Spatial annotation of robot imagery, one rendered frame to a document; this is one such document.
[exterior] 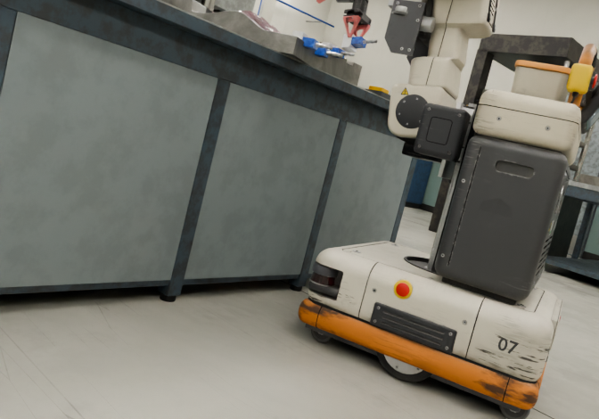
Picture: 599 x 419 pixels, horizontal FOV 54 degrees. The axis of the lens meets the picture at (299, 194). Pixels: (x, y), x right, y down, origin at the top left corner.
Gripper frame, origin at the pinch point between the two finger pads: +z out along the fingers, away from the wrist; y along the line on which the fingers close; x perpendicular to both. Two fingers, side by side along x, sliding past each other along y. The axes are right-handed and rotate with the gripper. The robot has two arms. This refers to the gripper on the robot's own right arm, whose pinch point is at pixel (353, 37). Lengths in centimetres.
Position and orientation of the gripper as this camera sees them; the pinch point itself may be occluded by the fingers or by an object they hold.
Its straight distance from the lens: 228.0
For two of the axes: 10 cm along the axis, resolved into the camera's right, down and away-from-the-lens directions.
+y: -5.7, -2.1, -8.0
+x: 8.0, 1.0, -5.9
